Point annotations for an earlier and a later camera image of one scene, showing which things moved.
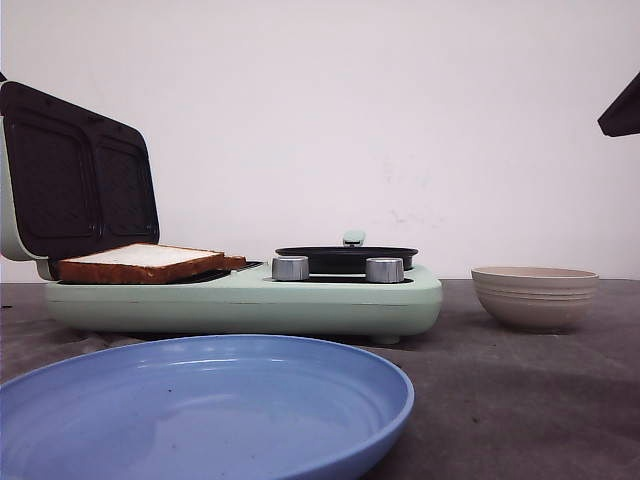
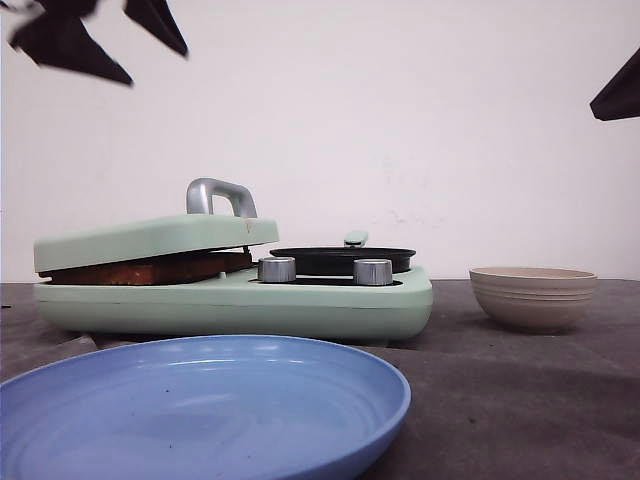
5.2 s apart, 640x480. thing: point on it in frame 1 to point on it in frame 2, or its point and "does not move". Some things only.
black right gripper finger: (622, 116) to (620, 98)
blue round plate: (219, 407) does not move
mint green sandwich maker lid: (73, 180) to (243, 229)
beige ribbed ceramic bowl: (534, 300) does not move
